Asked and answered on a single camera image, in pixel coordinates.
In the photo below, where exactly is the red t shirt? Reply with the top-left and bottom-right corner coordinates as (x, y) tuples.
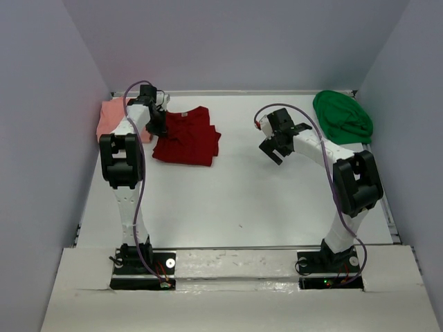
(152, 106), (221, 167)

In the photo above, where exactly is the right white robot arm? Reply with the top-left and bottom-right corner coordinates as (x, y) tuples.
(253, 103), (383, 277)

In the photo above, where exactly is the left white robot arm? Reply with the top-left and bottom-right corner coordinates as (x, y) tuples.
(99, 80), (169, 279)

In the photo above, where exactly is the folded pink t shirt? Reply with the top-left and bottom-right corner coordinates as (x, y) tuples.
(96, 97), (152, 144)

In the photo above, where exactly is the green t shirt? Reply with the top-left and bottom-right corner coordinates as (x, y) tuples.
(312, 90), (373, 145)

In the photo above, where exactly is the white front cover board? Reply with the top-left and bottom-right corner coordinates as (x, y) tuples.
(42, 246), (439, 331)

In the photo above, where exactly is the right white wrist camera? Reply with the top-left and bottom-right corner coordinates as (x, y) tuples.
(255, 116), (273, 138)

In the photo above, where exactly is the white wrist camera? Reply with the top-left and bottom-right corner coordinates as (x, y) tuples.
(255, 116), (273, 138)
(156, 90), (170, 110)

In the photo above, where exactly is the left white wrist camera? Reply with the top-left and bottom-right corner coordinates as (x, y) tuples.
(156, 90), (170, 110)

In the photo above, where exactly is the aluminium table frame rail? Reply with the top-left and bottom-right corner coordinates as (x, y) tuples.
(111, 90), (357, 98)

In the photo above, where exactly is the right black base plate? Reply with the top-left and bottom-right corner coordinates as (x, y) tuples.
(294, 249), (364, 291)

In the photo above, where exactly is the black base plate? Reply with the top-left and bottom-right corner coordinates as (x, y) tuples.
(294, 249), (364, 291)
(109, 250), (177, 291)

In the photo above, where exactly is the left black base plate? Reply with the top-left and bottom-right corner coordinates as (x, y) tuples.
(109, 250), (177, 291)

